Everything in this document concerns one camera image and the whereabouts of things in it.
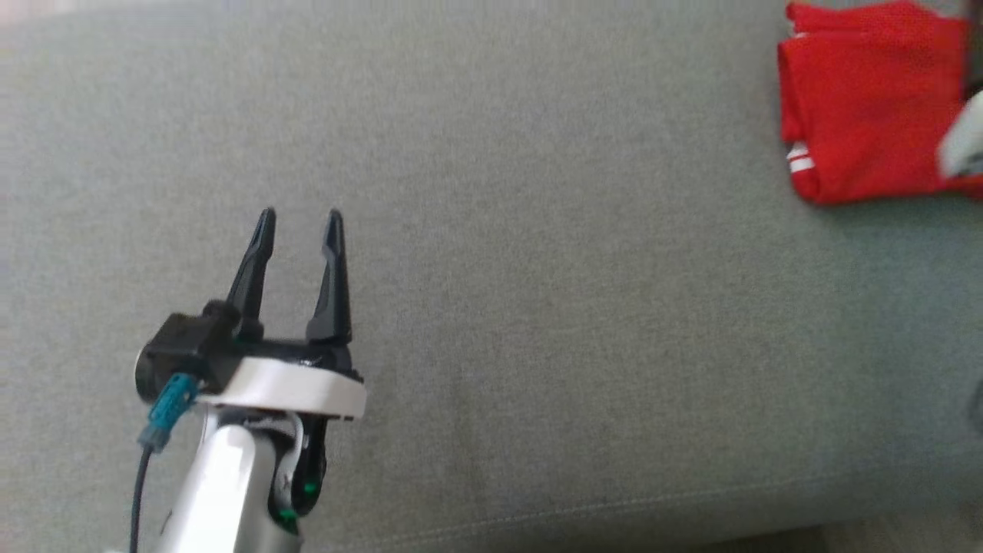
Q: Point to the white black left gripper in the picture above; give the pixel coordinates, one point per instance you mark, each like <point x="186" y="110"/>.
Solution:
<point x="299" y="384"/>

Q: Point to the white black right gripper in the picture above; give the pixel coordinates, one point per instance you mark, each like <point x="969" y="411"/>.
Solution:
<point x="969" y="142"/>

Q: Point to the red white basketball jersey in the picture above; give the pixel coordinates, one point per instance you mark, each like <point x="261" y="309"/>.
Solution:
<point x="868" y="100"/>

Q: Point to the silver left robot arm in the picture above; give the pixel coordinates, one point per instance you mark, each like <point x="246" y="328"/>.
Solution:
<point x="223" y="484"/>

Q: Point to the grey sofa seat cushion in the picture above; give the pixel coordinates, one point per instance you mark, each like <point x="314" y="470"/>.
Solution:
<point x="537" y="307"/>

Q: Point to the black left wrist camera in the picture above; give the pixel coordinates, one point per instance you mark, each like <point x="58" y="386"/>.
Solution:
<point x="184" y="346"/>

